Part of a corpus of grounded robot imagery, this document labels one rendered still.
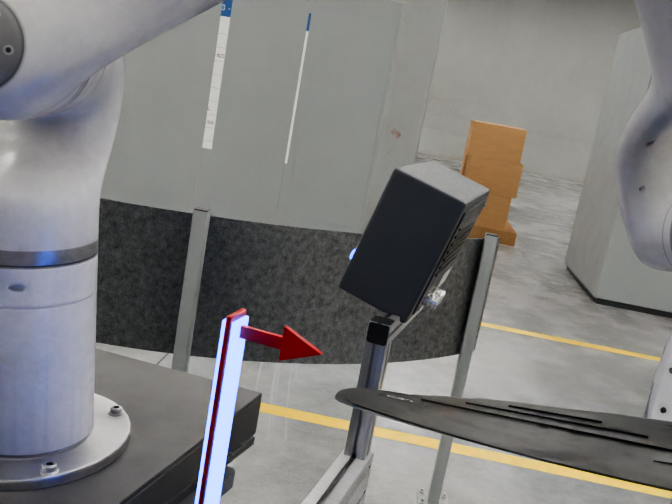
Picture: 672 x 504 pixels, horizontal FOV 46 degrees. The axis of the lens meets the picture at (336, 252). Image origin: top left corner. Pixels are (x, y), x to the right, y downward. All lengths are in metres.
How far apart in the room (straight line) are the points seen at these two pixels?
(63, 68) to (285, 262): 1.61
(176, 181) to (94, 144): 5.98
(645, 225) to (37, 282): 0.55
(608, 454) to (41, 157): 0.51
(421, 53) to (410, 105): 0.30
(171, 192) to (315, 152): 1.27
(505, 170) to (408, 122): 3.94
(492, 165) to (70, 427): 7.88
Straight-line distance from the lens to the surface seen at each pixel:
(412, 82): 4.66
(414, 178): 1.06
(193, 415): 0.86
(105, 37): 0.63
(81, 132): 0.75
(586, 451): 0.45
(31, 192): 0.69
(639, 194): 0.80
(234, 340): 0.52
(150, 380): 0.93
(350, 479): 1.06
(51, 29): 0.62
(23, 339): 0.72
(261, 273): 2.18
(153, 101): 6.74
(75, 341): 0.73
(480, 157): 8.49
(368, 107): 6.39
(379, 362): 1.06
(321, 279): 2.23
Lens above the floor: 1.35
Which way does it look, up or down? 12 degrees down
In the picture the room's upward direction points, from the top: 10 degrees clockwise
